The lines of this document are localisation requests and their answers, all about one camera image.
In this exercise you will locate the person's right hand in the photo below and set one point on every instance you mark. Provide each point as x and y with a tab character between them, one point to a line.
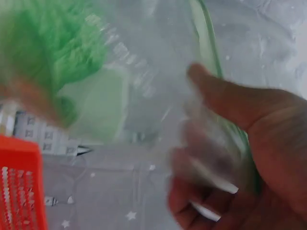
275	143

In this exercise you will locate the person's right fingers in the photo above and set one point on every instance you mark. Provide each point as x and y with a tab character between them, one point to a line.
199	172

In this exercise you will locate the person's right thumb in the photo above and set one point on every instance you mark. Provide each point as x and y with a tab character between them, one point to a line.
211	88

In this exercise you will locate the clear plastic zip bag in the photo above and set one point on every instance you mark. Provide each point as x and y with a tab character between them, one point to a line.
158	60

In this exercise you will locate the green fluffy cloth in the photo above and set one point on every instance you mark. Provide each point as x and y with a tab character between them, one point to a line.
48	40

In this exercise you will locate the pale green rectangular pad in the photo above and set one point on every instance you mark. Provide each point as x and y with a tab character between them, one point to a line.
103	105

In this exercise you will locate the orange plastic basket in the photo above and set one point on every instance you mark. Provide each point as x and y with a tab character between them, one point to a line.
19	182

